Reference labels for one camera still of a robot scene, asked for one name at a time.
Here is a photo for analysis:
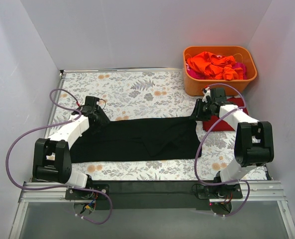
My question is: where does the black t shirt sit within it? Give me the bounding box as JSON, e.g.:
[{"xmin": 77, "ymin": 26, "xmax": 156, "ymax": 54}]
[{"xmin": 70, "ymin": 117, "xmax": 200, "ymax": 163}]

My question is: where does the orange t shirt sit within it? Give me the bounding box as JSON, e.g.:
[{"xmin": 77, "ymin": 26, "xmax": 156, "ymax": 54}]
[{"xmin": 186, "ymin": 51, "xmax": 237, "ymax": 80}]

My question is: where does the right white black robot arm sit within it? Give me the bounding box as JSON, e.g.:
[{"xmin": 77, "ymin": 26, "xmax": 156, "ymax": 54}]
[{"xmin": 191, "ymin": 84, "xmax": 274, "ymax": 198}]

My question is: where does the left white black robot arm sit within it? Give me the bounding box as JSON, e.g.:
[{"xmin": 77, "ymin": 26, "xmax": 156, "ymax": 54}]
[{"xmin": 32, "ymin": 96, "xmax": 110, "ymax": 199}]

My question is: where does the folded dark red t shirt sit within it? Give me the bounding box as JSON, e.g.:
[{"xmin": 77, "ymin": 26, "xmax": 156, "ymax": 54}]
[{"xmin": 202, "ymin": 97, "xmax": 244, "ymax": 131}]

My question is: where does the magenta pink t shirt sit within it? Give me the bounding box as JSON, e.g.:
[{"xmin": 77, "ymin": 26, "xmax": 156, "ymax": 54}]
[{"xmin": 186, "ymin": 62, "xmax": 247, "ymax": 81}]

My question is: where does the floral patterned table mat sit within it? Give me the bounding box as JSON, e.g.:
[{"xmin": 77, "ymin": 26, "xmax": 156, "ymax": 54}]
[{"xmin": 46, "ymin": 70, "xmax": 235, "ymax": 180}]

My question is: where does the orange plastic laundry basket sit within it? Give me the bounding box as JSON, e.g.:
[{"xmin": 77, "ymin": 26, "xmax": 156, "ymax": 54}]
[{"xmin": 183, "ymin": 46, "xmax": 257, "ymax": 96}]

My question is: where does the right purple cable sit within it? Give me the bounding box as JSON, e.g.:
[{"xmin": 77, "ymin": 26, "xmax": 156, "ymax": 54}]
[{"xmin": 194, "ymin": 83, "xmax": 250, "ymax": 218}]

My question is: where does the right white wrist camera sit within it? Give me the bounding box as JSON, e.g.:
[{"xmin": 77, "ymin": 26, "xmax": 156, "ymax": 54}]
[{"xmin": 202, "ymin": 87, "xmax": 211, "ymax": 103}]

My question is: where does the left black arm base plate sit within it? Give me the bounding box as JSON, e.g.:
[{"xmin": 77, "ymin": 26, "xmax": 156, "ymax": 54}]
[{"xmin": 65, "ymin": 183, "xmax": 109, "ymax": 200}]

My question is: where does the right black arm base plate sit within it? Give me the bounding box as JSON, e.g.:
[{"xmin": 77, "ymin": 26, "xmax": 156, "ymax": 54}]
[{"xmin": 192, "ymin": 183, "xmax": 243, "ymax": 200}]

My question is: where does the aluminium frame rail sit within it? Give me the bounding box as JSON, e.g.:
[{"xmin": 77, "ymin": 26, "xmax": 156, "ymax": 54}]
[{"xmin": 10, "ymin": 181, "xmax": 295, "ymax": 239}]

